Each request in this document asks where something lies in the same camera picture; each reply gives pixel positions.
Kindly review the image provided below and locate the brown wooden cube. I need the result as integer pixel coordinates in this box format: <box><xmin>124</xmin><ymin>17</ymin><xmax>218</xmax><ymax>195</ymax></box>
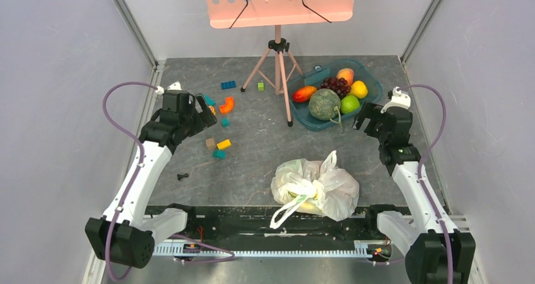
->
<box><xmin>205</xmin><ymin>138</ymin><xmax>218</xmax><ymax>150</ymax></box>

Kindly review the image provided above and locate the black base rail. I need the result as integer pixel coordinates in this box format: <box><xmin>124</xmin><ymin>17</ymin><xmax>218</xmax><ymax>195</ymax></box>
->
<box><xmin>144</xmin><ymin>205</ymin><xmax>408</xmax><ymax>254</ymax></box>

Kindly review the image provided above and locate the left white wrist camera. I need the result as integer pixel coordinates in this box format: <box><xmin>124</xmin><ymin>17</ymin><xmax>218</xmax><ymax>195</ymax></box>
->
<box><xmin>155</xmin><ymin>81</ymin><xmax>182</xmax><ymax>95</ymax></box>

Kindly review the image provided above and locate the dark red grape bunch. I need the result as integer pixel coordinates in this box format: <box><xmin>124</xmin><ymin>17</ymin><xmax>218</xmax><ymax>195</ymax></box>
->
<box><xmin>320</xmin><ymin>76</ymin><xmax>351</xmax><ymax>99</ymax></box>

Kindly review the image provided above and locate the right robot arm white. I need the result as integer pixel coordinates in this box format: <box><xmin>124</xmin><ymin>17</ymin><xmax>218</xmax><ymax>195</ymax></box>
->
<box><xmin>353</xmin><ymin>102</ymin><xmax>476</xmax><ymax>283</ymax></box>

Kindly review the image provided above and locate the teal block near yellow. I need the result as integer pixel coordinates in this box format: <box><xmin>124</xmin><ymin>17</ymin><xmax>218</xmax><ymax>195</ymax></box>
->
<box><xmin>212</xmin><ymin>150</ymin><xmax>226</xmax><ymax>159</ymax></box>

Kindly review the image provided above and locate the peach fake fruit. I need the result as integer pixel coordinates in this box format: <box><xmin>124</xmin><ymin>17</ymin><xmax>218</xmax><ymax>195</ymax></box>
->
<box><xmin>336</xmin><ymin>68</ymin><xmax>355</xmax><ymax>86</ymax></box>

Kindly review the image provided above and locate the pink music stand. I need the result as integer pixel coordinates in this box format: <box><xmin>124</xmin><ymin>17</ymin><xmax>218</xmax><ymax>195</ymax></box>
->
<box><xmin>206</xmin><ymin>0</ymin><xmax>354</xmax><ymax>127</ymax></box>

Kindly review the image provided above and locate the red orange mango fake fruit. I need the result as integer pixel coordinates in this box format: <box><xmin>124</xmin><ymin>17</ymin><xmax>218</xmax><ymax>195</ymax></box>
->
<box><xmin>292</xmin><ymin>85</ymin><xmax>318</xmax><ymax>103</ymax></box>

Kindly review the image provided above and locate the white plastic bag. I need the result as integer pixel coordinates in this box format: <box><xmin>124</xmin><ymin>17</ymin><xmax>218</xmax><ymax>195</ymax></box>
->
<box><xmin>269</xmin><ymin>150</ymin><xmax>360</xmax><ymax>229</ymax></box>

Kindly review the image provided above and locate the blue lego brick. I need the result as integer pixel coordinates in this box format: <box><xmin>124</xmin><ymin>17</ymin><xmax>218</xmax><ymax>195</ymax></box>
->
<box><xmin>220</xmin><ymin>80</ymin><xmax>237</xmax><ymax>90</ymax></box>

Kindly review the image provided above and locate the yellow lemon fake fruit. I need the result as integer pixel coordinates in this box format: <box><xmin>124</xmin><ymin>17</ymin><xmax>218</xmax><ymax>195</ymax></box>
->
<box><xmin>349</xmin><ymin>80</ymin><xmax>368</xmax><ymax>99</ymax></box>

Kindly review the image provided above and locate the teal flat block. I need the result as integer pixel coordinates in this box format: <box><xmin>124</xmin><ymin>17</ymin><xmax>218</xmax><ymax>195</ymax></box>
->
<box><xmin>203</xmin><ymin>95</ymin><xmax>216</xmax><ymax>106</ymax></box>

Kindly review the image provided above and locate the orange curved block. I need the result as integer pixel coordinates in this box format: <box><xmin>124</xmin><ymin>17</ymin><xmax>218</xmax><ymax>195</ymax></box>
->
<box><xmin>219</xmin><ymin>97</ymin><xmax>235</xmax><ymax>115</ymax></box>

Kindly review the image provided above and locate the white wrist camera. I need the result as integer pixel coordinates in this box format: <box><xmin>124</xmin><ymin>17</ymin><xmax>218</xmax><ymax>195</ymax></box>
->
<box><xmin>380</xmin><ymin>87</ymin><xmax>411</xmax><ymax>114</ymax></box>
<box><xmin>155</xmin><ymin>81</ymin><xmax>182</xmax><ymax>95</ymax></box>

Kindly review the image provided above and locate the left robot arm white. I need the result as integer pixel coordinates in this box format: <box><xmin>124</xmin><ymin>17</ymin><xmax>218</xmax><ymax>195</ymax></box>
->
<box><xmin>85</xmin><ymin>90</ymin><xmax>217</xmax><ymax>269</ymax></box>

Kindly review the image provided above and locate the green netted melon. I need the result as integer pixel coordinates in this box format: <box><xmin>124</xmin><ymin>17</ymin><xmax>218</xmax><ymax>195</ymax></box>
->
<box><xmin>309</xmin><ymin>88</ymin><xmax>343</xmax><ymax>131</ymax></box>

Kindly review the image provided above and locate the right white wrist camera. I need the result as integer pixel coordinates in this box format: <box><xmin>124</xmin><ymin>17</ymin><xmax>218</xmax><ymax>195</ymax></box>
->
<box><xmin>380</xmin><ymin>87</ymin><xmax>411</xmax><ymax>114</ymax></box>

